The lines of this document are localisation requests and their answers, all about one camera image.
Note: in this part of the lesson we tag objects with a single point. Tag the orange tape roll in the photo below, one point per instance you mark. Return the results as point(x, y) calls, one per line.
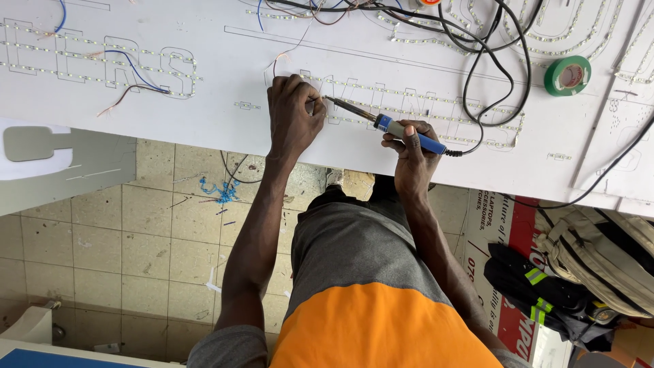
point(428, 2)

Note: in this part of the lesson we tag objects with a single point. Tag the orange and grey shirt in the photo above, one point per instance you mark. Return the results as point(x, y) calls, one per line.
point(368, 306)

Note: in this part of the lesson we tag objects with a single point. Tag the small LED strip piece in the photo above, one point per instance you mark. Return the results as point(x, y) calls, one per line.
point(247, 106)
point(559, 156)

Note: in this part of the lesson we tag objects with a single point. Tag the curved rows of LED strips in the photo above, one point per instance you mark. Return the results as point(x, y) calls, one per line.
point(562, 38)

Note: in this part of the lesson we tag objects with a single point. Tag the person's left hand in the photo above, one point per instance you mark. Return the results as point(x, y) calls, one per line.
point(288, 117)

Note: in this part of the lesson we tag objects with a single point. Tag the beige backpack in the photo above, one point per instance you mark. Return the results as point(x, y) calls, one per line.
point(598, 250)

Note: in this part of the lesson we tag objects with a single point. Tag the short letter rows LED strips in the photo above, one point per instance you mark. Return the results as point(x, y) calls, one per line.
point(76, 76)

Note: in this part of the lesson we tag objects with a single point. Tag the black jacket with reflective stripes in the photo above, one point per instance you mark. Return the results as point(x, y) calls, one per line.
point(541, 296)

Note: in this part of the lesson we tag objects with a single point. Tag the blue plastic scraps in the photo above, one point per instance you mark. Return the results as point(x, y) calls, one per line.
point(222, 191)

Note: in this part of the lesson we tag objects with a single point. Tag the white cut-out letter panel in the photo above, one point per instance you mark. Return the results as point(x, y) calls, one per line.
point(46, 163)

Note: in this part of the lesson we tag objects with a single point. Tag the person's right hand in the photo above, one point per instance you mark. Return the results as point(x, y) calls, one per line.
point(415, 166)

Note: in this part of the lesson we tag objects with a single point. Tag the white and blue box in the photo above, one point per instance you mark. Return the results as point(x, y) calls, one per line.
point(30, 337)

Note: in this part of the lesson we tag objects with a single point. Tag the person's shoe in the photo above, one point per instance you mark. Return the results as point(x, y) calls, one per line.
point(334, 177)

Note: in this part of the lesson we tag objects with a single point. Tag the red and white banner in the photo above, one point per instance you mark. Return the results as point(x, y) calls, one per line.
point(506, 306)

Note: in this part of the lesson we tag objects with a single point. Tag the green tape roll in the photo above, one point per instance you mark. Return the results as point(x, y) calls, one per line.
point(567, 75)

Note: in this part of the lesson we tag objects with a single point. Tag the large white sign board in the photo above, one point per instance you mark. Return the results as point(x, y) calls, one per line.
point(204, 112)

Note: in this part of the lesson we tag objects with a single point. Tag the long letter rows LED strips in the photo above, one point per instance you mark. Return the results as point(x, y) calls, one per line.
point(419, 94)

